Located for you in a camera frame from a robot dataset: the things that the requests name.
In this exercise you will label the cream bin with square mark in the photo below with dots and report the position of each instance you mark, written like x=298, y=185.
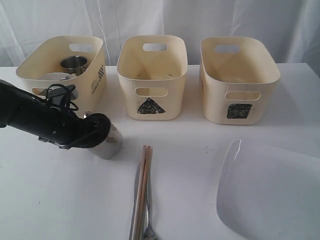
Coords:
x=237, y=77

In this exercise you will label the white curtain backdrop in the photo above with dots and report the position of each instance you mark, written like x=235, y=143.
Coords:
x=290, y=29

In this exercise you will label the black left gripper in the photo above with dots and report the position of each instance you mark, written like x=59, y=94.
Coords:
x=75, y=132

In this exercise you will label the white ceramic bowl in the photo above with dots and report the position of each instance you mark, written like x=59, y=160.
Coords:
x=56, y=76

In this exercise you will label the wooden chopstick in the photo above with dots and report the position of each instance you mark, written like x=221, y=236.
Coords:
x=137, y=211
x=143, y=218

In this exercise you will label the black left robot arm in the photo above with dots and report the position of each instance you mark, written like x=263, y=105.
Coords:
x=52, y=119

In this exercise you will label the stainless steel knife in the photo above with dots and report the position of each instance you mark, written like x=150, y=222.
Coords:
x=133, y=200

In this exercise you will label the cream bin with circle mark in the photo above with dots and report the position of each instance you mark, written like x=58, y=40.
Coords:
x=89, y=86

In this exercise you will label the stainless steel mug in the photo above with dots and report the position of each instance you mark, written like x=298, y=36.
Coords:
x=105, y=140

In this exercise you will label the white square plate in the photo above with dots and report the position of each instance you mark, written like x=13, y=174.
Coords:
x=269, y=193

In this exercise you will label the cream bin with triangle mark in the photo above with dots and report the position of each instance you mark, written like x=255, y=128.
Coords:
x=152, y=71

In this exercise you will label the small steel cup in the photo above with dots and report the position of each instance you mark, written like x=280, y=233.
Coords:
x=74, y=64

